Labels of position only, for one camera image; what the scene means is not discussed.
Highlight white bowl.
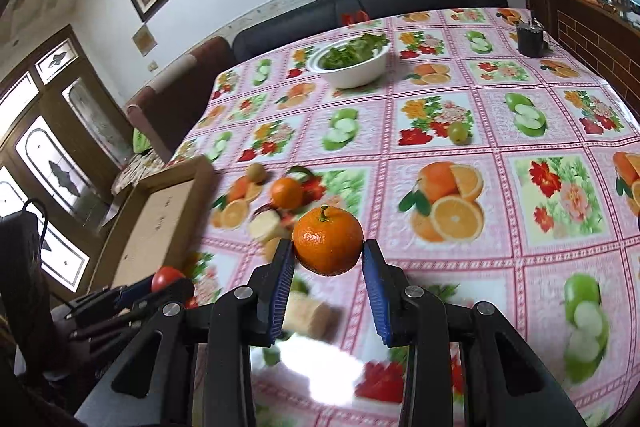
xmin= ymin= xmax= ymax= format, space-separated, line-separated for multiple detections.
xmin=306 ymin=33 xmax=392 ymax=89

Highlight black pen holder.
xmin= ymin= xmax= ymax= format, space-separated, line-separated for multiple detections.
xmin=516 ymin=18 xmax=547 ymax=58

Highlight cardboard box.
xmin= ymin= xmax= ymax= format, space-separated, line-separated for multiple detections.
xmin=87 ymin=155 xmax=218 ymax=295

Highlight mandarin orange with stem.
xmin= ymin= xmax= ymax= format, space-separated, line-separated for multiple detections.
xmin=292 ymin=205 xmax=364 ymax=277

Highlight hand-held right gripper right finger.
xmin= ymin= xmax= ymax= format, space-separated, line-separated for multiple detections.
xmin=362 ymin=238 xmax=588 ymax=427

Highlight red tomato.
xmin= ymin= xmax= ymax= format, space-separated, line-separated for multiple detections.
xmin=151 ymin=266 xmax=187 ymax=294

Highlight fruit print tablecloth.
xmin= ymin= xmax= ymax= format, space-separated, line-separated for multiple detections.
xmin=170 ymin=7 xmax=640 ymax=427

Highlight wooden door with glass panes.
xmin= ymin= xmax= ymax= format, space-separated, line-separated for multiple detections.
xmin=0 ymin=24 xmax=136 ymax=303

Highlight brick counter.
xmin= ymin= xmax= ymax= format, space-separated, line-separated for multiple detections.
xmin=552 ymin=0 xmax=640 ymax=108

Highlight brown armchair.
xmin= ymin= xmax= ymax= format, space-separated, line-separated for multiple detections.
xmin=125 ymin=36 xmax=236 ymax=162

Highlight black sofa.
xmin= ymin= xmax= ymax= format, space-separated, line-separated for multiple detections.
xmin=232 ymin=0 xmax=510 ymax=62

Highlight green leafy vegetables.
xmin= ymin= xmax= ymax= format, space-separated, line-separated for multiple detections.
xmin=320 ymin=33 xmax=390 ymax=70

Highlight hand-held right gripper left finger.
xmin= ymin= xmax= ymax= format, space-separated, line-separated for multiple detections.
xmin=75 ymin=238 xmax=297 ymax=427

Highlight mandarin orange with leaf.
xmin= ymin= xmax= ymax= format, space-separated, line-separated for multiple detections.
xmin=270 ymin=166 xmax=318 ymax=212

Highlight small wall plaque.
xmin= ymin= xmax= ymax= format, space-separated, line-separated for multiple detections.
xmin=131 ymin=24 xmax=158 ymax=56

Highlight side table with floral cloth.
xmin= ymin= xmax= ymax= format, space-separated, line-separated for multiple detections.
xmin=111 ymin=152 xmax=166 ymax=195

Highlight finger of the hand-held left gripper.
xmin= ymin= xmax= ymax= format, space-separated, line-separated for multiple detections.
xmin=65 ymin=278 xmax=157 ymax=327
xmin=69 ymin=281 xmax=197 ymax=358

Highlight green object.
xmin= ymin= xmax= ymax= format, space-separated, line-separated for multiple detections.
xmin=131 ymin=127 xmax=153 ymax=154

